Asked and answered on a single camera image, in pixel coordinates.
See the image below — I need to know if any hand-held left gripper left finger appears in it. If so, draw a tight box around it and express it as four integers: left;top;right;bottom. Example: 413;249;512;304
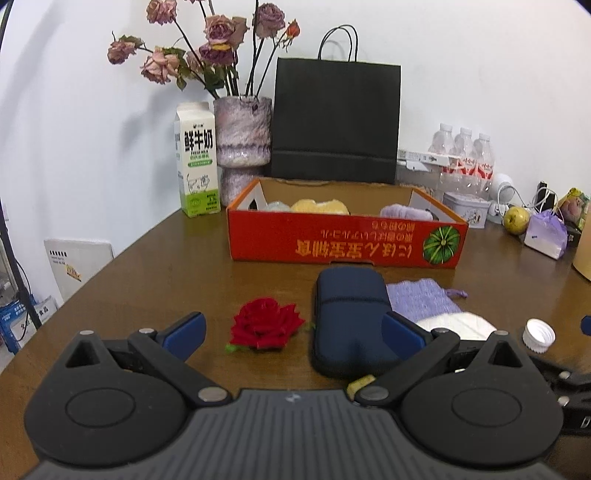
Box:
65;311;232;408

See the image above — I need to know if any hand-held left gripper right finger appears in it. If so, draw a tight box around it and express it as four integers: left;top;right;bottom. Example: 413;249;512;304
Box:
355;311;527;409

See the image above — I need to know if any purple knitted cloth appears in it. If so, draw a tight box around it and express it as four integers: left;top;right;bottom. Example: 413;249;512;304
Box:
385;278;468;324

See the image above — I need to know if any white bottle cap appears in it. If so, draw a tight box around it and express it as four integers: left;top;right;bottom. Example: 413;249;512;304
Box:
523;318;557;354

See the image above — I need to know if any navy zip pouch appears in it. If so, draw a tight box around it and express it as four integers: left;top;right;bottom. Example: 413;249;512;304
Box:
310;266;407;380

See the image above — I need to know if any white cloth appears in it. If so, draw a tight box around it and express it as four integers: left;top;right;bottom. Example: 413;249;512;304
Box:
416;311;498;342

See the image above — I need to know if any red fabric rose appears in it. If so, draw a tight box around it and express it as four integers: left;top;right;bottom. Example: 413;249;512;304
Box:
225;298;315;354

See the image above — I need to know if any purple fluffy headband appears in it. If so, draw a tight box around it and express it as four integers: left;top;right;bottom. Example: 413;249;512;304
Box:
379;203;437;221

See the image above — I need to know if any red cardboard box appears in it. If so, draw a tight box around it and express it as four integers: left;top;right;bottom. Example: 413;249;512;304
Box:
226;178;469;270

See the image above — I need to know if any yellow plush toy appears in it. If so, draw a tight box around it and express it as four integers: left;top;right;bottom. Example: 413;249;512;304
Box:
291;198;350;216

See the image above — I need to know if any small olive yellow piece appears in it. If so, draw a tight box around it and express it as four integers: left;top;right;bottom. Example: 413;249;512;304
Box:
346;375;376;398

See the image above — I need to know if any purple plastic bag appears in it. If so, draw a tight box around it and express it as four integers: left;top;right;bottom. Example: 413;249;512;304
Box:
524;211;568;260

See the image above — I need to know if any colourful snack packet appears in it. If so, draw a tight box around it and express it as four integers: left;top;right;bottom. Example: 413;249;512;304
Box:
556;187;591;232

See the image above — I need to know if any green apple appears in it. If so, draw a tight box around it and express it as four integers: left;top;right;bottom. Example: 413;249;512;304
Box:
502;206;531;234

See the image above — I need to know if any black charger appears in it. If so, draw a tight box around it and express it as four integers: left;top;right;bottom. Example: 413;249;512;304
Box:
536;181;557;213

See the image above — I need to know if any pale printed tin box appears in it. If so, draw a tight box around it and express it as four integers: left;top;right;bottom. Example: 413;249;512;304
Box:
442;191;491;229

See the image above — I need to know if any small white round device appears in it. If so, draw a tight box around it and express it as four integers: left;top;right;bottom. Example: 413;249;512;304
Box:
492;172;514;204

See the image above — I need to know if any blue white carton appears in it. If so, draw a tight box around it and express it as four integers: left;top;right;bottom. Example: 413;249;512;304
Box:
0;295;61;354

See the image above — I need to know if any white green milk carton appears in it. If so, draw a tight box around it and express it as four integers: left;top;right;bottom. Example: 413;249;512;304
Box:
174;102;220;217

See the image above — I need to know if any clear snack container white lid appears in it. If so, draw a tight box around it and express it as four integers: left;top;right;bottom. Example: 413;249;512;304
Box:
397;148;462;195

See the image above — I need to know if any clear water bottle red label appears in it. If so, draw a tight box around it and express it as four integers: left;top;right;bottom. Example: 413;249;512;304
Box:
472;133;496;190
454;128;476;185
428;122;455;185

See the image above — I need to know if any marbled purple vase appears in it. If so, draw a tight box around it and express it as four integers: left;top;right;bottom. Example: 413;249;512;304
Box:
213;95;273;206

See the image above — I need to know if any black paper bag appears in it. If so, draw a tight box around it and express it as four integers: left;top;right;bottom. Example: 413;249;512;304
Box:
271;25;402;185

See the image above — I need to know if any dried rose bouquet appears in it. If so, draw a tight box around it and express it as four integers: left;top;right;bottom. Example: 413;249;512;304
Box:
107;0;301;100

